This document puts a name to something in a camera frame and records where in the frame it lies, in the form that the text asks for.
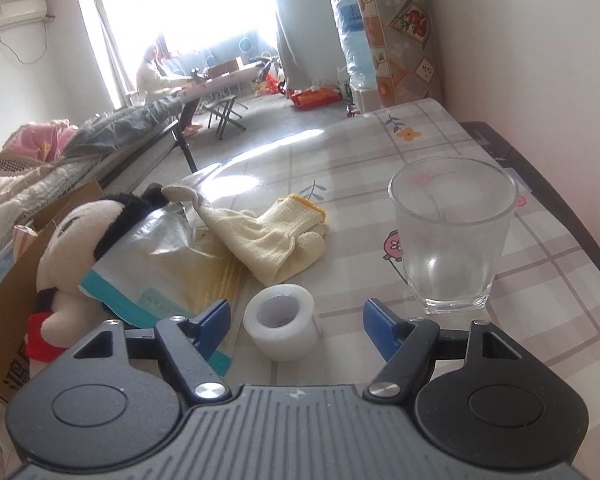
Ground cream knit glove yellow cuff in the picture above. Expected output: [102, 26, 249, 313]
[162, 185, 327, 287]

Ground white wall air conditioner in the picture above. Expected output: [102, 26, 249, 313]
[0, 0, 48, 32]

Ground plush doll black hair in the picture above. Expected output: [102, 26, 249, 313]
[24, 183, 168, 375]

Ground patterned fabric covered cabinet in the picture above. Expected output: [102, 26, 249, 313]
[358, 0, 443, 107]

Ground brown cardboard box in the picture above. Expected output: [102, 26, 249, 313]
[0, 180, 102, 403]

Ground white tape roll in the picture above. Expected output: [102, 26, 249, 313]
[242, 284, 322, 362]

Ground pink pillow on bed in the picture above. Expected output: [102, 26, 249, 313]
[2, 119, 79, 162]

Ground white water dispenser base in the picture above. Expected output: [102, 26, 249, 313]
[347, 84, 382, 117]

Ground clear drinking glass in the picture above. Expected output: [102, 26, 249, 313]
[388, 156, 519, 314]

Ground grey window curtain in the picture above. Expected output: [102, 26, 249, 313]
[276, 0, 346, 90]

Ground bed with quilts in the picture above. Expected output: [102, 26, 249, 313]
[0, 94, 186, 271]

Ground blue water bottle on dispenser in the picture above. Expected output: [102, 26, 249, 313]
[330, 0, 376, 90]

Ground plastic bag of toothpicks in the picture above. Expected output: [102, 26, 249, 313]
[80, 204, 247, 375]

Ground red snack package on floor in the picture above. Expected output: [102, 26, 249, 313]
[287, 87, 342, 110]

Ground seated person in white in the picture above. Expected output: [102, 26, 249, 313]
[136, 44, 193, 104]

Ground checked floral tablecloth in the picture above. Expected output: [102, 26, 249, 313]
[114, 96, 600, 480]

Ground folding table by window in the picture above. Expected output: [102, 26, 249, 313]
[172, 61, 265, 174]

